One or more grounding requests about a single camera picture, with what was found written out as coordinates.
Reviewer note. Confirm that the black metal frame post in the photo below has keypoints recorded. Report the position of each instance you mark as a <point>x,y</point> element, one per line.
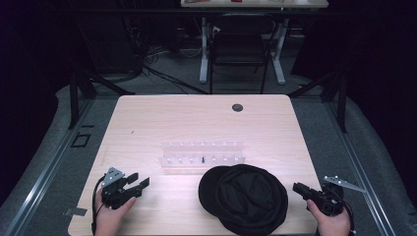
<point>342,101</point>
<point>74,98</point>

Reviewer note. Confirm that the grey tape strip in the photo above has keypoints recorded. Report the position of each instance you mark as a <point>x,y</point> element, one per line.
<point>75,211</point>

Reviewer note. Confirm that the aluminium floor rail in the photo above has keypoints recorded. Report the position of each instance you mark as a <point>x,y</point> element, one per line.
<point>49,164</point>
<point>360,167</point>

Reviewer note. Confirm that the black cloth hat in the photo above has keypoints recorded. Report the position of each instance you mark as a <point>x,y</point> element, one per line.
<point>246,200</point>

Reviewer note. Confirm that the black chair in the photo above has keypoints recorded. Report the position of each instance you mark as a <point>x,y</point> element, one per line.
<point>239,46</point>

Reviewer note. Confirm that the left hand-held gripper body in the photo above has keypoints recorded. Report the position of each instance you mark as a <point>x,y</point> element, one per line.
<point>114,195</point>

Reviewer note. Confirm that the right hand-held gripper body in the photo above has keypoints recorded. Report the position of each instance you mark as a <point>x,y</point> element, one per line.
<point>329,201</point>

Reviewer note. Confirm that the black metal frame crossbar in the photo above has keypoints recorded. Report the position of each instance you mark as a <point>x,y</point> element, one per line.
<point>137,12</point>

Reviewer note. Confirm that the dark round table grommet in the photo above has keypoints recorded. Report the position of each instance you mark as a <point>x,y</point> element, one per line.
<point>237,107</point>

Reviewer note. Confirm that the person's right hand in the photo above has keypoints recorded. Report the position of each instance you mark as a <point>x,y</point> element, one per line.
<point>332,226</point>

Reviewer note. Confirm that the clear acrylic peg rack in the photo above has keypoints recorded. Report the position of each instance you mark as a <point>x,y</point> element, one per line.
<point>200,154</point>

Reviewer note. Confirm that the black tape square outline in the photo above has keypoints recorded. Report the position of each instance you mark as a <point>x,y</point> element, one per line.
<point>74,140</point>

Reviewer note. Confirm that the person's left hand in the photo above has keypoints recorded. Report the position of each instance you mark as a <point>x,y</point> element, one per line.
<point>108,219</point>

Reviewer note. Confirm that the white desk with white legs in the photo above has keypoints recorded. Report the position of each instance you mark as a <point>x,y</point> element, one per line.
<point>249,4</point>

